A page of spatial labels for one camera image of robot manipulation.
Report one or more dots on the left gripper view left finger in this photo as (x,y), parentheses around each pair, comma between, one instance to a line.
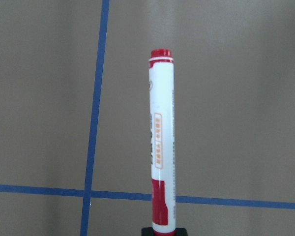
(147,231)

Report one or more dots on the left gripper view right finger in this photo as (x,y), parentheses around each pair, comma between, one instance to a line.
(181,232)

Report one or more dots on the red white marker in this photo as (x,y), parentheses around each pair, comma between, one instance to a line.
(162,130)

